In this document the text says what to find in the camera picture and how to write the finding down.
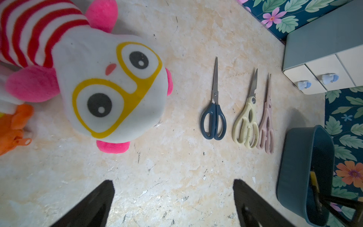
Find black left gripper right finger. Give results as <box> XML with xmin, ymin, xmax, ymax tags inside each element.
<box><xmin>233</xmin><ymin>179</ymin><xmax>293</xmax><ymax>227</ymax></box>

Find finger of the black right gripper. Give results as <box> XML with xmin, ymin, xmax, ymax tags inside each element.
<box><xmin>318</xmin><ymin>194</ymin><xmax>363</xmax><ymax>227</ymax></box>

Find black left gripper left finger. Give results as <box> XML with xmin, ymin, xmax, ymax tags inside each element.
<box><xmin>52</xmin><ymin>180</ymin><xmax>115</xmax><ymax>227</ymax></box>

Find black yellow scissors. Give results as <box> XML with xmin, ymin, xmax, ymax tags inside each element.
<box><xmin>310</xmin><ymin>169</ymin><xmax>322</xmax><ymax>214</ymax></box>

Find pink scissors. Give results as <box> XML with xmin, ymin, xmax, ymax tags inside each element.
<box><xmin>257</xmin><ymin>74</ymin><xmax>275</xmax><ymax>154</ymax></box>

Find cream yellow scissors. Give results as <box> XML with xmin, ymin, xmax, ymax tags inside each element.
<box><xmin>232</xmin><ymin>69</ymin><xmax>259</xmax><ymax>149</ymax></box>

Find dark blue scissors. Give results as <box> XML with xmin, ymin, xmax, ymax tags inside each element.
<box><xmin>200</xmin><ymin>57</ymin><xmax>227</xmax><ymax>141</ymax></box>

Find teal plastic storage box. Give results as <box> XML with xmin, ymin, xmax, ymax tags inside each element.
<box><xmin>277</xmin><ymin>125</ymin><xmax>335</xmax><ymax>227</ymax></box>

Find white pink plush toy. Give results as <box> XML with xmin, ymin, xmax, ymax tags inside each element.
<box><xmin>1</xmin><ymin>1</ymin><xmax>174</xmax><ymax>154</ymax></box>

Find small white drawer cabinet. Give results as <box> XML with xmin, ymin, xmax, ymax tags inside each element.
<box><xmin>282</xmin><ymin>1</ymin><xmax>363</xmax><ymax>95</ymax></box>

